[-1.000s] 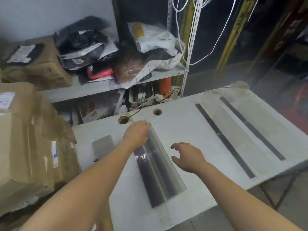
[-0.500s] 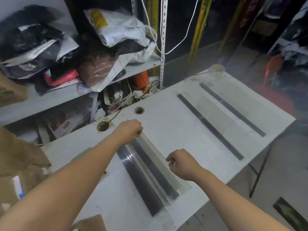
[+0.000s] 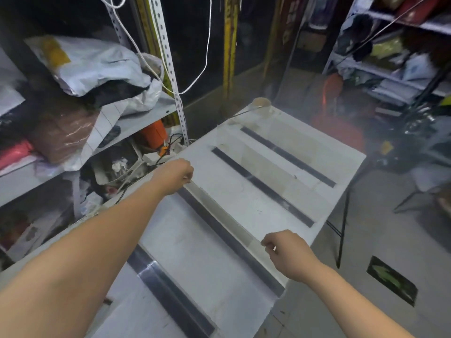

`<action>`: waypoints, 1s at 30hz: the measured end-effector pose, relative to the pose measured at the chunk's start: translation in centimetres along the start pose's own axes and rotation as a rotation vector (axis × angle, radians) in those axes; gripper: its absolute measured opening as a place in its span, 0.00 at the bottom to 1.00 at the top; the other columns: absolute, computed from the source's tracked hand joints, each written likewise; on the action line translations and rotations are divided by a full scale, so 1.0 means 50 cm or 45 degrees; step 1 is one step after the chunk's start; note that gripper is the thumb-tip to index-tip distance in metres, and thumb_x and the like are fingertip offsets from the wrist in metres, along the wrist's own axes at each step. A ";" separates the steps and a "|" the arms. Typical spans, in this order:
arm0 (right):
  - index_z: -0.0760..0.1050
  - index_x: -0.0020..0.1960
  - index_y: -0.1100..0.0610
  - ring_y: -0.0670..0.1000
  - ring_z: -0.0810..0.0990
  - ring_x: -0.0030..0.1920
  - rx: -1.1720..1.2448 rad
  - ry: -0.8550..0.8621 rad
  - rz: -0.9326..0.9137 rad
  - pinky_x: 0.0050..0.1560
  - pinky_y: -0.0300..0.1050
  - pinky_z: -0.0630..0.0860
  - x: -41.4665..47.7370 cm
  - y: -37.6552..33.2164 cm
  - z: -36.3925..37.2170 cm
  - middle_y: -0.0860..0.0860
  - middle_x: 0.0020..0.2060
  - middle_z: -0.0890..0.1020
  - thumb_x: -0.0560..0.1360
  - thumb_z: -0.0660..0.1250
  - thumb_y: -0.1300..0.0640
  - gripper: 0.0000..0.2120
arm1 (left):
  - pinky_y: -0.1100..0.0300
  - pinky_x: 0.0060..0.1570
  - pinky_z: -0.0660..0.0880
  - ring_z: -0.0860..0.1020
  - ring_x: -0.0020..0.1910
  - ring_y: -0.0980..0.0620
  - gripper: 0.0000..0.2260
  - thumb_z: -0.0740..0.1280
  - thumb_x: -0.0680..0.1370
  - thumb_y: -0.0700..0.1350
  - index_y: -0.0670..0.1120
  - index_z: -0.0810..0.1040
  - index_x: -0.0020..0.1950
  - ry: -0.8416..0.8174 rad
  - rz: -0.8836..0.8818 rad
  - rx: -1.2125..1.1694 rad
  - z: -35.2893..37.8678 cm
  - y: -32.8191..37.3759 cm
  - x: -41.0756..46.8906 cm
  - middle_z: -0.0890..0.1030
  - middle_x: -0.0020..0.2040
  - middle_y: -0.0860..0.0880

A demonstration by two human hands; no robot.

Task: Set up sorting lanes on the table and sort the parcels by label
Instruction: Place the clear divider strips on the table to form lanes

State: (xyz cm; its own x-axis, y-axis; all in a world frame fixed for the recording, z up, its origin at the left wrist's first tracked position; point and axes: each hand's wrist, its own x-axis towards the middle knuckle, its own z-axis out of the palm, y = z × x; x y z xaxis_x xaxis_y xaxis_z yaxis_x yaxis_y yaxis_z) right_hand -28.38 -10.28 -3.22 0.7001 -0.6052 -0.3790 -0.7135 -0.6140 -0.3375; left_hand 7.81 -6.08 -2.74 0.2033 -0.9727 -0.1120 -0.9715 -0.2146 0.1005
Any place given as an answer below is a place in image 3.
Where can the person's right hand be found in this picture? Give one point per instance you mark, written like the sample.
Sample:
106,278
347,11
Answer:
292,256

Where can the person's left hand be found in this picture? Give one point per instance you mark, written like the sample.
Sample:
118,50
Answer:
174,175

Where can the person's left forearm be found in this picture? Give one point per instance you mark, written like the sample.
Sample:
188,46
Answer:
70,278

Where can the person's right forearm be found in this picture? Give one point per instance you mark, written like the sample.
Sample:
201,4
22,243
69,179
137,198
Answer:
345,306

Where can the white power strip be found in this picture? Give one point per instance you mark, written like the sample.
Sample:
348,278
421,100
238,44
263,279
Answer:
155,157

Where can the orange box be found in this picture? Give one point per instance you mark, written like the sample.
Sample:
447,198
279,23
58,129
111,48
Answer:
155,133

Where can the white plastic basket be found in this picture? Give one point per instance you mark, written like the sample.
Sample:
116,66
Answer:
116,167

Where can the black metal table leg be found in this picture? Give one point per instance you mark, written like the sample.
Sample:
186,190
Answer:
343,225

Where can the grey metal shelf rack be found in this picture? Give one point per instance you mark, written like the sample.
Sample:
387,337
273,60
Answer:
148,119

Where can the white gridded plastic bag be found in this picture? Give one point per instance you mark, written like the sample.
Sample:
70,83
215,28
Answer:
105,123

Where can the black fabric bundle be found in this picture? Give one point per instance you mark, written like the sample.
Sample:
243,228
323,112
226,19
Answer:
112,93

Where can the clear tape roll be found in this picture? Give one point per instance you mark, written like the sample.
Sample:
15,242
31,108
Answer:
261,102

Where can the brown parcel in clear wrap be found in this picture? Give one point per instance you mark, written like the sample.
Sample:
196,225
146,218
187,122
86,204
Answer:
63,135

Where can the white mailer bag yellow patch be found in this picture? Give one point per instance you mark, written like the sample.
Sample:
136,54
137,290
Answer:
95,66

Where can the colourful printed paper box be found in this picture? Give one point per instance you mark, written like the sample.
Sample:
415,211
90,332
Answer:
31,235

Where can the pink plastic packet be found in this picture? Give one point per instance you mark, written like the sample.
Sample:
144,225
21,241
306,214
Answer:
14,154

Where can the cluttered background storage rack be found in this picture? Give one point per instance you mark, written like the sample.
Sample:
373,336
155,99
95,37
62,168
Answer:
387,77

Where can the yellow and black post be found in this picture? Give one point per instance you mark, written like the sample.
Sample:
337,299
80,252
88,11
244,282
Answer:
230,49

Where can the dark red yellow-edged sign post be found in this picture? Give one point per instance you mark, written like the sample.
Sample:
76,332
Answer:
285,28

